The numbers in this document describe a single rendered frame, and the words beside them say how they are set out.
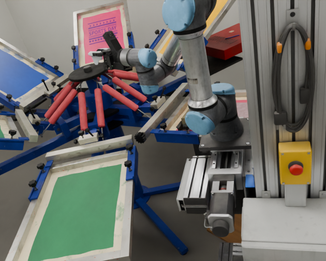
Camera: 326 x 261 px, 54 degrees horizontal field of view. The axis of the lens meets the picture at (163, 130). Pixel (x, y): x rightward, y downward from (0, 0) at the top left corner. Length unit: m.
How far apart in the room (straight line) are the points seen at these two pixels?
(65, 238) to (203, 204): 0.71
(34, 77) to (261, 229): 2.57
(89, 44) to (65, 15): 1.96
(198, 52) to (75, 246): 1.03
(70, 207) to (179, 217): 1.26
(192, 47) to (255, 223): 0.61
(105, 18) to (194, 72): 2.51
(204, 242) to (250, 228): 1.57
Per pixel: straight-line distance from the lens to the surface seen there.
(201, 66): 1.15
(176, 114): 2.21
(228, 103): 1.32
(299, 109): 0.98
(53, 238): 1.72
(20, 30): 6.22
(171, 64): 1.41
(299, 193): 1.12
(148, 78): 1.35
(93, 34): 3.49
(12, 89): 3.09
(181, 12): 1.07
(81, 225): 1.70
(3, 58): 3.42
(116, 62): 1.45
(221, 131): 1.39
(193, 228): 2.76
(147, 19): 4.49
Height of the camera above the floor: 2.07
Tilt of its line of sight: 31 degrees down
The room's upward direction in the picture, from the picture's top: 15 degrees counter-clockwise
